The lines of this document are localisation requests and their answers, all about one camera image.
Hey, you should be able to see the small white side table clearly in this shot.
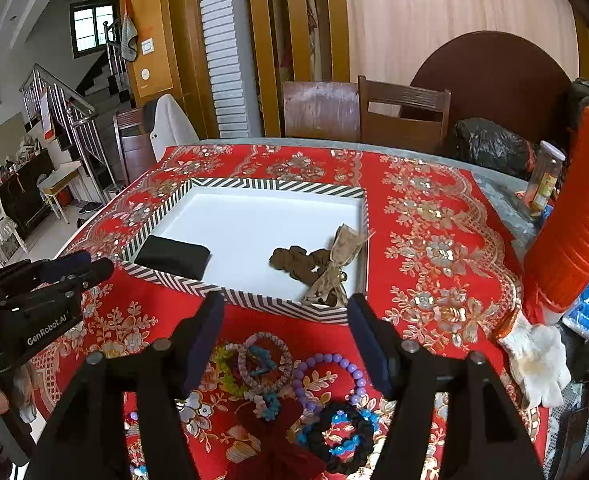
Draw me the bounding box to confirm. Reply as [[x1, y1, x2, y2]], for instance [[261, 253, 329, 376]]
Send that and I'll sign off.
[[37, 162, 82, 224]]

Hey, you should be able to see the black bead bracelet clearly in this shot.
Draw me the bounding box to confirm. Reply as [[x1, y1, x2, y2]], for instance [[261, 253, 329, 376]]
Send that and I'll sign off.
[[303, 401, 377, 477]]

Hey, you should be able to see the metal stair railing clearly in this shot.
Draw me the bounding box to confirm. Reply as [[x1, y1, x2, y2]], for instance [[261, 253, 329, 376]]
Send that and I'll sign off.
[[20, 20, 135, 200]]

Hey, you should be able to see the round dark wooden tabletop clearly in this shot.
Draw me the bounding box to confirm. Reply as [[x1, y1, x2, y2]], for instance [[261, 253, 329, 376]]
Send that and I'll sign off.
[[411, 30, 571, 154]]

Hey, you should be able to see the stack of red cups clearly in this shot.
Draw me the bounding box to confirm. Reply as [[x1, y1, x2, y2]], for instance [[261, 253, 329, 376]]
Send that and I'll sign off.
[[523, 106, 589, 324]]

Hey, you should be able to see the striped white tray box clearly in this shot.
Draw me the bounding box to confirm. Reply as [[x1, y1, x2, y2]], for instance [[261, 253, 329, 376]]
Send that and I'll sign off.
[[122, 177, 369, 325]]

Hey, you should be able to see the brown flower scrunchie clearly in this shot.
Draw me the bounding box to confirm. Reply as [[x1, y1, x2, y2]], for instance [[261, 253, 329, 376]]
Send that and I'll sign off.
[[270, 246, 331, 286]]

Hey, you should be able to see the wooden chair behind table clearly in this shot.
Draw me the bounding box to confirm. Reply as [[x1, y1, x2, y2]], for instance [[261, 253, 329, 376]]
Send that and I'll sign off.
[[357, 75, 451, 155]]

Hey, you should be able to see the leopard print bow clip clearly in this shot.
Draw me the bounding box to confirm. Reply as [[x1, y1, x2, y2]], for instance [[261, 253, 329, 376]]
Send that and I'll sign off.
[[302, 224, 373, 308]]

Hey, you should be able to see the red satin bow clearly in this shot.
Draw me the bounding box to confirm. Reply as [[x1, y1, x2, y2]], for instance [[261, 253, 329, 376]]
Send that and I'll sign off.
[[226, 398, 326, 479]]

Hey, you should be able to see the clear jar with label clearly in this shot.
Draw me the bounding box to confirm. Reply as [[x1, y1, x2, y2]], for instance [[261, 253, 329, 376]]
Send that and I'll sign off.
[[523, 141, 566, 218]]

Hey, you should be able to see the window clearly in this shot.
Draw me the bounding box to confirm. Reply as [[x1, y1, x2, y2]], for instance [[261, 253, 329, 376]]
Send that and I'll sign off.
[[70, 0, 118, 58]]

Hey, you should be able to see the black velvet pouch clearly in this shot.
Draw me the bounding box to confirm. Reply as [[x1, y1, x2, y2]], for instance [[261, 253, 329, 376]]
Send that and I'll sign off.
[[134, 235, 211, 281]]

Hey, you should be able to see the colourful plastic bracelet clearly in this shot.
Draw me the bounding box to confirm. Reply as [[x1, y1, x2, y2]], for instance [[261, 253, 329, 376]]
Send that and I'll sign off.
[[208, 341, 256, 399]]

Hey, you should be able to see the black plastic bag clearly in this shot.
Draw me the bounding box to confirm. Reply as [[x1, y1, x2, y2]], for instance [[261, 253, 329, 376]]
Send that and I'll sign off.
[[453, 118, 537, 180]]

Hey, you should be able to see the white jacket on chair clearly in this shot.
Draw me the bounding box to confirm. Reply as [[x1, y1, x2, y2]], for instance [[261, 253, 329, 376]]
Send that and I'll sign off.
[[142, 94, 200, 162]]

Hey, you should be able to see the purple bead bracelet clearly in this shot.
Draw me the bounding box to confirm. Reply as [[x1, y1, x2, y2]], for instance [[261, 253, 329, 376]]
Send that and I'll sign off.
[[291, 352, 369, 413]]

